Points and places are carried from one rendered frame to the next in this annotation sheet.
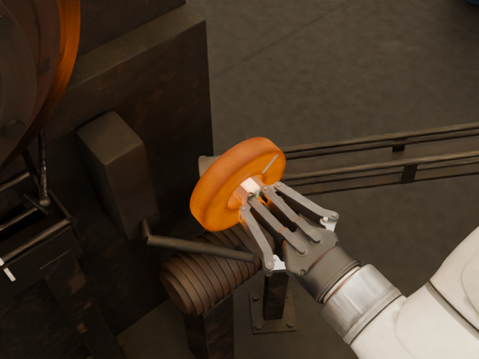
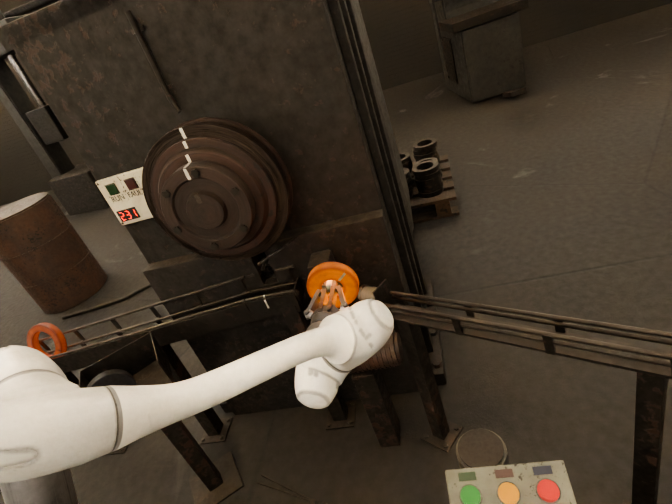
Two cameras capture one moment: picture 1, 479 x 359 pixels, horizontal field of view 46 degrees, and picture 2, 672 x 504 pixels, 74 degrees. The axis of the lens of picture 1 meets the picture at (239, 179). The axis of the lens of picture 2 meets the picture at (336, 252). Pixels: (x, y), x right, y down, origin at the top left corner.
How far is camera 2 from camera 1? 0.94 m
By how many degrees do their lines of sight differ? 47
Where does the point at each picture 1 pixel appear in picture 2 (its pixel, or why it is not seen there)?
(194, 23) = (376, 217)
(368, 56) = (655, 299)
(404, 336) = not seen: hidden behind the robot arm
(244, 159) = (323, 267)
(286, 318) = (446, 441)
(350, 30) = (653, 276)
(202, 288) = not seen: hidden behind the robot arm
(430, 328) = not seen: hidden behind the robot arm
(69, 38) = (284, 205)
